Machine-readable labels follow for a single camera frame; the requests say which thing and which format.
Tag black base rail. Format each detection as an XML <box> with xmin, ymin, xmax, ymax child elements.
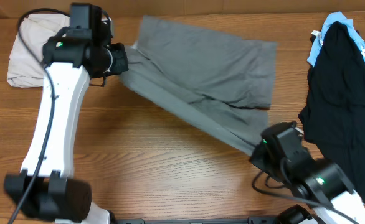
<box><xmin>110</xmin><ymin>215</ymin><xmax>280</xmax><ymax>224</ymax></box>

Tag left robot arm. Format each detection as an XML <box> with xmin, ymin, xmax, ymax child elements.
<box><xmin>4</xmin><ymin>3</ymin><xmax>128</xmax><ymax>224</ymax></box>

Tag grey shorts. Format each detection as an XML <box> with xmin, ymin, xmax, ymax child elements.
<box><xmin>120</xmin><ymin>16</ymin><xmax>277</xmax><ymax>155</ymax></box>

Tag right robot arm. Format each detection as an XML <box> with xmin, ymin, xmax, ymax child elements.
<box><xmin>248</xmin><ymin>121</ymin><xmax>365</xmax><ymax>224</ymax></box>

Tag black t-shirt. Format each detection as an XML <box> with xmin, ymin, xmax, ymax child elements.
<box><xmin>298</xmin><ymin>22</ymin><xmax>365</xmax><ymax>203</ymax></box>

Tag folded beige shorts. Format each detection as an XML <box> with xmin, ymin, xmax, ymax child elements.
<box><xmin>7</xmin><ymin>14</ymin><xmax>70</xmax><ymax>88</ymax></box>

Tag light blue t-shirt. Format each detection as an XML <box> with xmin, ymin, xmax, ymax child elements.
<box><xmin>306</xmin><ymin>11</ymin><xmax>365</xmax><ymax>105</ymax></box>

